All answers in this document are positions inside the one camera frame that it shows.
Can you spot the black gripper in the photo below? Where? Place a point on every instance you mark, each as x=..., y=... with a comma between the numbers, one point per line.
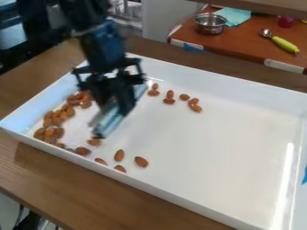
x=120, y=70

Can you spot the grey blue sweeping tool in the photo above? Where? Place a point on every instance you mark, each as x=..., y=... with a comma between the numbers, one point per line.
x=106, y=123

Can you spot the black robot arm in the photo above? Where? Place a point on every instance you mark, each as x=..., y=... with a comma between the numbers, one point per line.
x=98, y=39

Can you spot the pile of brown bits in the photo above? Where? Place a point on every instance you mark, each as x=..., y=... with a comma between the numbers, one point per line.
x=56, y=119
x=119, y=155
x=169, y=100

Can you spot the white tray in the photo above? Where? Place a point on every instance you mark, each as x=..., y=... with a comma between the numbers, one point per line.
x=208, y=143

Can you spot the silver pot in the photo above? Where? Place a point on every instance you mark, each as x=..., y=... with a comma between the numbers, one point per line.
x=209, y=24

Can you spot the brown table with white corners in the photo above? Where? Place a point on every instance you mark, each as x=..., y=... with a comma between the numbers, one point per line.
x=240, y=45

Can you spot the teal cloth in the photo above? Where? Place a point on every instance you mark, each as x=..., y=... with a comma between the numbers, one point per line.
x=236, y=15

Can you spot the red toy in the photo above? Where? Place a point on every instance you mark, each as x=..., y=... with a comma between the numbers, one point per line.
x=285, y=22

